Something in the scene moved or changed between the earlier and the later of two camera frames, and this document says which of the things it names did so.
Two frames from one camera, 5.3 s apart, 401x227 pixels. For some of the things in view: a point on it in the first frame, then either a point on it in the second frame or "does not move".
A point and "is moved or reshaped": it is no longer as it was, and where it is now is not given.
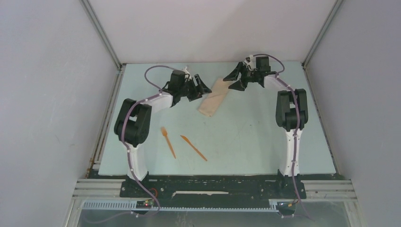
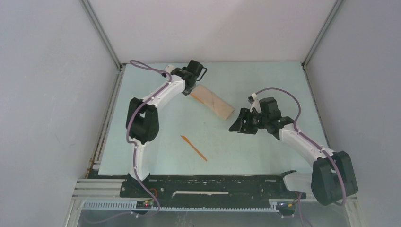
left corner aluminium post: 102,33 does not move
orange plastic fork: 165,133 is moved or reshaped
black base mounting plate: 212,189 does not move
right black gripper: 240,67 → 238,126
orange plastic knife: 187,140 does not move
